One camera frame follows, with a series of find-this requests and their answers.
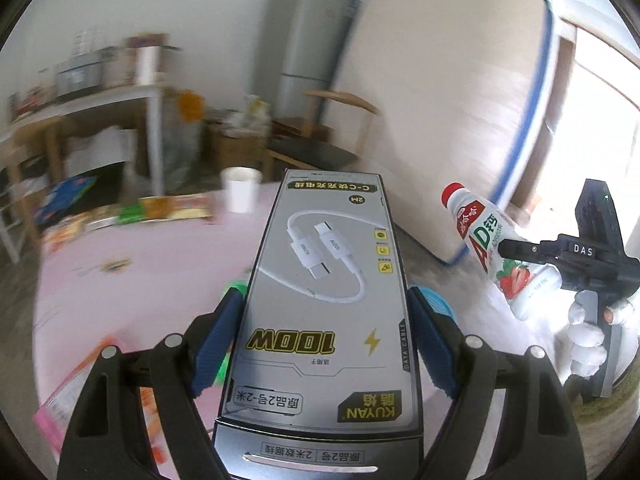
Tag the cardboard box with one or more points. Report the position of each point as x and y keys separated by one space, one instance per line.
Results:
x=235 y=152

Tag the white table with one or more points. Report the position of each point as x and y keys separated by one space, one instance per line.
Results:
x=100 y=97

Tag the green foil packet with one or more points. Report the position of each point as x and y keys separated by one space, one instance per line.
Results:
x=131 y=212

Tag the white plastic bag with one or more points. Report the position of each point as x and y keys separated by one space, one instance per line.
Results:
x=247 y=115

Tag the gold carton box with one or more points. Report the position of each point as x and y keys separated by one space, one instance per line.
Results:
x=102 y=219

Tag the white bottle with red cap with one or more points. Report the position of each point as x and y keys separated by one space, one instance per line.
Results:
x=480 y=225

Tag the black seat wooden chair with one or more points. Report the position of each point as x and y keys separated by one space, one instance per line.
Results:
x=25 y=210

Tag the orange and white snack packet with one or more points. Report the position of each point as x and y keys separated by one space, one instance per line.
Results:
x=192 y=206

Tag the grey appliance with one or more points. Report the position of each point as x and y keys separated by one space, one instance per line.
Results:
x=75 y=77

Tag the blue snack bag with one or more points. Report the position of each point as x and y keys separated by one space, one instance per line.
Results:
x=65 y=195

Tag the yellow snack packet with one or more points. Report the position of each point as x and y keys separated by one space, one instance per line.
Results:
x=157 y=207

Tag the light wooden chair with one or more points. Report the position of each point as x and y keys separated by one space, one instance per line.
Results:
x=310 y=152

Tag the beige mattress with blue edge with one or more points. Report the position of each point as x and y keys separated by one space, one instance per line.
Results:
x=450 y=85

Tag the pink and orange packet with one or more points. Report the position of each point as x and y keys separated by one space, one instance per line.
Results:
x=55 y=405

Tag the white paper cup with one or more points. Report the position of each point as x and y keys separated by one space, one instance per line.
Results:
x=240 y=192

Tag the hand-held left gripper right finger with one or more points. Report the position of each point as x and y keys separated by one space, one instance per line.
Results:
x=430 y=340

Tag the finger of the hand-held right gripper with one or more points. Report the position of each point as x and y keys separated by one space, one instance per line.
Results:
x=525 y=250

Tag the person's right hand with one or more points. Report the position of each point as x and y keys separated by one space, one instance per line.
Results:
x=585 y=340

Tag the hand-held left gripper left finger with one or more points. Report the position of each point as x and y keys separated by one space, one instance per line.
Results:
x=220 y=330

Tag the white storage box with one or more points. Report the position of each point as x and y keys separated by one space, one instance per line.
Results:
x=100 y=150

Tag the yellow plastic bag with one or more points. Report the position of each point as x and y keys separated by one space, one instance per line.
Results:
x=190 y=107

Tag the silver refrigerator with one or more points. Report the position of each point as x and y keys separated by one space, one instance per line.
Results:
x=305 y=50

